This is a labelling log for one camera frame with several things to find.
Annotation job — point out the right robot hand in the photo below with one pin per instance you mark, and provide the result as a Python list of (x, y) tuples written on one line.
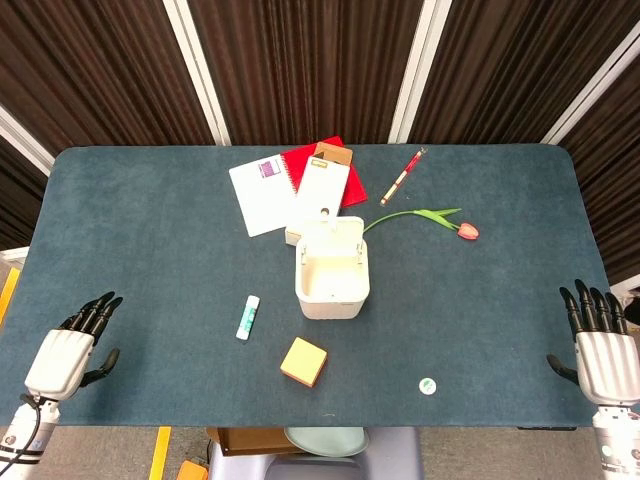
[(606, 360)]

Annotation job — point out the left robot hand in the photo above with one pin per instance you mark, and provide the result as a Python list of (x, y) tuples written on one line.
[(59, 361)]

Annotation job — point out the white round lid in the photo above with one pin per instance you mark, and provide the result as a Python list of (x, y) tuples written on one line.
[(427, 385)]

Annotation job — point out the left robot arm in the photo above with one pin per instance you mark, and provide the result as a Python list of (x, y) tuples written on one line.
[(22, 432)]

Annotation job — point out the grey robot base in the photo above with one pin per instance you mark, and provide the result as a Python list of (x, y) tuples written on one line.
[(315, 462)]

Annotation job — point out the yellow floor tape strip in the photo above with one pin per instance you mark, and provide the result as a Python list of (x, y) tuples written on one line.
[(160, 452), (8, 295)]

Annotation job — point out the blue table mat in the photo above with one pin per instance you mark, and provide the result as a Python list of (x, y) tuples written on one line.
[(150, 250)]

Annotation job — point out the orange object on floor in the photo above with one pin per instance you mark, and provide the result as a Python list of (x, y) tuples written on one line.
[(192, 471)]

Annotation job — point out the green white glue stick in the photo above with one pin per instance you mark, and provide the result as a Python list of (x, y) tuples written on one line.
[(248, 317)]

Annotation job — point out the brown cardboard box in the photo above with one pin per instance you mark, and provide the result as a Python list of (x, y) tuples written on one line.
[(250, 441)]

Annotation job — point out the pink tulip flower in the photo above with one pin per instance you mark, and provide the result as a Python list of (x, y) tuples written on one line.
[(425, 220)]

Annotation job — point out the yellow sticky note pad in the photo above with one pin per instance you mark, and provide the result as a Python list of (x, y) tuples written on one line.
[(303, 362)]

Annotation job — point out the white notebook purple label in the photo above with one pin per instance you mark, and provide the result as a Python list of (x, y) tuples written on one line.
[(262, 197)]

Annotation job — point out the red pen in sleeve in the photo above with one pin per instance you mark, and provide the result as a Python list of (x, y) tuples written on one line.
[(403, 177)]

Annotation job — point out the pale green round plate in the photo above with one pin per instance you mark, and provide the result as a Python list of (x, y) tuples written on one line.
[(327, 441)]

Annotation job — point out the red spiral notebook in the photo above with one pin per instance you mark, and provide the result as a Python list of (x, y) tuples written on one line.
[(305, 160)]

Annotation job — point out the white cardboard box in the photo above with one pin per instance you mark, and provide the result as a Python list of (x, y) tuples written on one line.
[(322, 182)]

